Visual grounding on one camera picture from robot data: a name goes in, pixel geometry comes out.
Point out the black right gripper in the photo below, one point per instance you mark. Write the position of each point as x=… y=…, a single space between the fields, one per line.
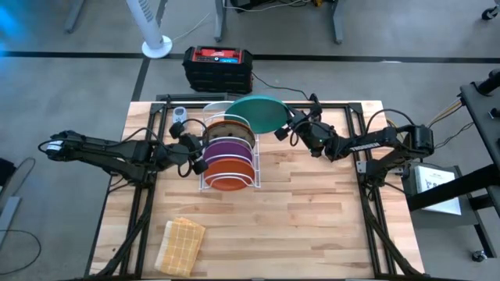
x=318 y=140

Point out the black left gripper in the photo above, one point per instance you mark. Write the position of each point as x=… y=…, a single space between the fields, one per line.
x=181 y=150

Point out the purple plate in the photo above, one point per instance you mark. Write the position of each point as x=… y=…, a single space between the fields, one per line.
x=228 y=150

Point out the plain orange plate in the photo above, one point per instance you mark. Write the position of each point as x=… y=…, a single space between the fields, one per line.
x=228 y=166

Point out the patterned plate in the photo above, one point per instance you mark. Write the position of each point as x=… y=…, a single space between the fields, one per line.
x=230 y=132

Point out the green plate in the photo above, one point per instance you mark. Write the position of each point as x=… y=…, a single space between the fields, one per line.
x=258 y=113

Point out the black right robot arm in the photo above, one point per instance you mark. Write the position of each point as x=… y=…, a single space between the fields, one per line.
x=375 y=144

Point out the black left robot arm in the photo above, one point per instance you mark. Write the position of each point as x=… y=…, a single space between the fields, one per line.
x=109 y=150

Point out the small grey cup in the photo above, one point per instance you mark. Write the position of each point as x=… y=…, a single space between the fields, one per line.
x=180 y=114

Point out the black bar behind table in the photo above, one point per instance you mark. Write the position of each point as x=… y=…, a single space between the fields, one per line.
x=195 y=97

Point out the red and black power station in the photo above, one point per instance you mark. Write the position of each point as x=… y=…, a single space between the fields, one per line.
x=216 y=78

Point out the yellow checked cloth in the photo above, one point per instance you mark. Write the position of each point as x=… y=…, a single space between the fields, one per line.
x=179 y=247

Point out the grey desk leg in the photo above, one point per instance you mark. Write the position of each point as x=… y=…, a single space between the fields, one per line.
x=338 y=23
x=162 y=11
x=74 y=15
x=220 y=23

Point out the white tower fan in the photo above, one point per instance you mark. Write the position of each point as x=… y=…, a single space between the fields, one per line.
x=156 y=48

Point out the white paper booklet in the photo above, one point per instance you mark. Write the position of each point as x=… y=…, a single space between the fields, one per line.
x=433 y=183

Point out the grey box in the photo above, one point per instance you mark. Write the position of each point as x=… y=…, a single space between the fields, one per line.
x=441 y=221

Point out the black equipment cart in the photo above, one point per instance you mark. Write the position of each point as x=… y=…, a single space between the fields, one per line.
x=480 y=113

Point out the black caster wheel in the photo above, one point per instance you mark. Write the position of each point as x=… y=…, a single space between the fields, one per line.
x=478 y=256
x=489 y=13

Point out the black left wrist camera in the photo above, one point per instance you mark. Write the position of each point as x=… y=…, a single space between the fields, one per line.
x=200 y=166

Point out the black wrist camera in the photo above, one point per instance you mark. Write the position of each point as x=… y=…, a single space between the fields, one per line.
x=200 y=166
x=282 y=134

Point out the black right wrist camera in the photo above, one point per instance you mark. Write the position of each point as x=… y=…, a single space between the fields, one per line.
x=282 y=134

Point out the black aluminium table frame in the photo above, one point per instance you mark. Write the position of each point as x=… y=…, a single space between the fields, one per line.
x=156 y=108

